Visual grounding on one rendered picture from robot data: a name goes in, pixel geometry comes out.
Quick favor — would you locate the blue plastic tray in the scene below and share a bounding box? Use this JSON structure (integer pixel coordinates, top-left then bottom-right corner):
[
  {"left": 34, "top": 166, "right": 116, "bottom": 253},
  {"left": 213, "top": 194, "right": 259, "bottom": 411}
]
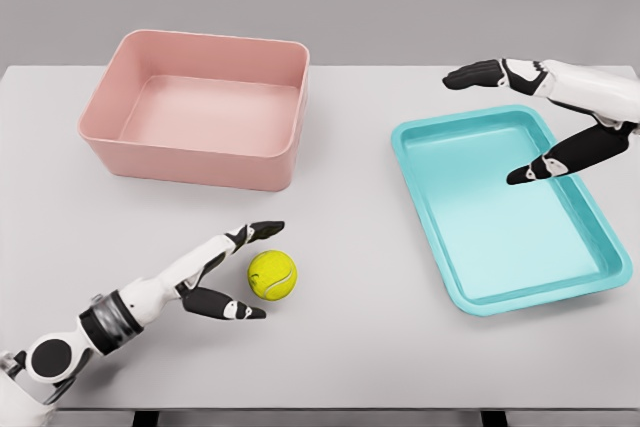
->
[{"left": 389, "top": 104, "right": 634, "bottom": 319}]

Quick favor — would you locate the yellow tennis ball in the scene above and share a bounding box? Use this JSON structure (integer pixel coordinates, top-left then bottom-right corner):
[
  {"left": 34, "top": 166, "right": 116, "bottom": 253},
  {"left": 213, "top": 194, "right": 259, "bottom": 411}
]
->
[{"left": 247, "top": 250, "right": 299, "bottom": 303}]

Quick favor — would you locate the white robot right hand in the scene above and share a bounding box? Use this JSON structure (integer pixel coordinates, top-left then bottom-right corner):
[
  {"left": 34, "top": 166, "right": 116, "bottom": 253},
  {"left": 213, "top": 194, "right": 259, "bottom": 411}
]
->
[{"left": 441, "top": 57, "right": 640, "bottom": 187}]

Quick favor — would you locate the pink plastic basket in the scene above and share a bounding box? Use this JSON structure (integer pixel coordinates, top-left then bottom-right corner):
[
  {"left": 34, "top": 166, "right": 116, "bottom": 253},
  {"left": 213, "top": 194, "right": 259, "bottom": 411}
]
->
[{"left": 77, "top": 29, "right": 311, "bottom": 193}]

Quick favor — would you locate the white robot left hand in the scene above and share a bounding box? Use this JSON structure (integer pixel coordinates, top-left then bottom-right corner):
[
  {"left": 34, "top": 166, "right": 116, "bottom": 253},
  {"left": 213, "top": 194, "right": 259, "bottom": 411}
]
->
[{"left": 143, "top": 220, "right": 286, "bottom": 321}]

